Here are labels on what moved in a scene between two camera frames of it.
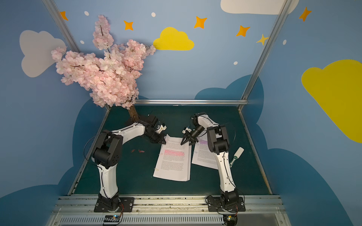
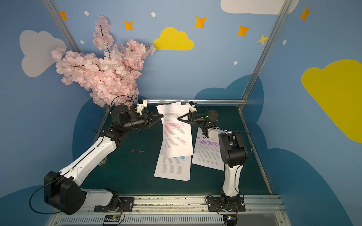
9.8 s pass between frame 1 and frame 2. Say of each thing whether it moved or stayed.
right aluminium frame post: stayed
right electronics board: stayed
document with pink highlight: moved
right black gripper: moved
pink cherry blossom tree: stayed
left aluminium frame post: stayed
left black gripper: moved
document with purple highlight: stayed
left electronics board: stayed
